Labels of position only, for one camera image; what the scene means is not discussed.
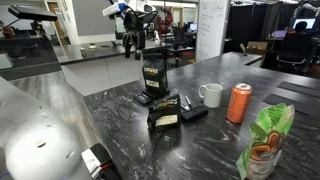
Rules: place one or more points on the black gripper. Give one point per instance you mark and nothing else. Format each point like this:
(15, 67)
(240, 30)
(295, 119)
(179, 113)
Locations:
(135, 34)

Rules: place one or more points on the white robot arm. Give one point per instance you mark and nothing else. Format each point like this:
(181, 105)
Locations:
(38, 144)

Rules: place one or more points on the thin white marker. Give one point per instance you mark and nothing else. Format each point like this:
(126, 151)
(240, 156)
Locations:
(188, 102)

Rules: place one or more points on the white ceramic mug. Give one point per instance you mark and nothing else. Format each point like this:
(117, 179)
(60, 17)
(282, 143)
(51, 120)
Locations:
(211, 94)

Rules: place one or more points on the black coffee bag on scale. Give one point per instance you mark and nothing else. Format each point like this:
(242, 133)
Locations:
(154, 74)

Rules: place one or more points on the black digital scale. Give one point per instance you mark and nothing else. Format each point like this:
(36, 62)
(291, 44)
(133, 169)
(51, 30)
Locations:
(148, 96)

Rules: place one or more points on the grey side counter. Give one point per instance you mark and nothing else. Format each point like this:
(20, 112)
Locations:
(77, 53)

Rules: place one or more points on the small black coffee bag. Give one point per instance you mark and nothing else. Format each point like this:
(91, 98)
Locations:
(164, 114)

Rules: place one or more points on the white whiteboard panel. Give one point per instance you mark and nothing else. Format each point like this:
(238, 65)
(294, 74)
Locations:
(212, 27)

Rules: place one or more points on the black rectangular case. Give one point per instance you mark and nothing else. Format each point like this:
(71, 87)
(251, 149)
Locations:
(194, 114)

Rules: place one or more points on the orange soda can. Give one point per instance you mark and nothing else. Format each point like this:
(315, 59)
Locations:
(238, 103)

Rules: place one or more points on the cardboard box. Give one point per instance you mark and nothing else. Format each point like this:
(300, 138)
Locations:
(255, 48)

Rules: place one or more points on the green snack bag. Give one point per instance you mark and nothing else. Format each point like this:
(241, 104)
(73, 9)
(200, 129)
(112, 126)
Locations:
(269, 133)

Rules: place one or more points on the black office chair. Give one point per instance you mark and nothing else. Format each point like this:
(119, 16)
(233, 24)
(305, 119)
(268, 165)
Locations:
(295, 53)

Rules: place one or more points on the black overhead camera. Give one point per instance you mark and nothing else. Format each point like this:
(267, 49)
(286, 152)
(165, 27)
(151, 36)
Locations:
(31, 13)

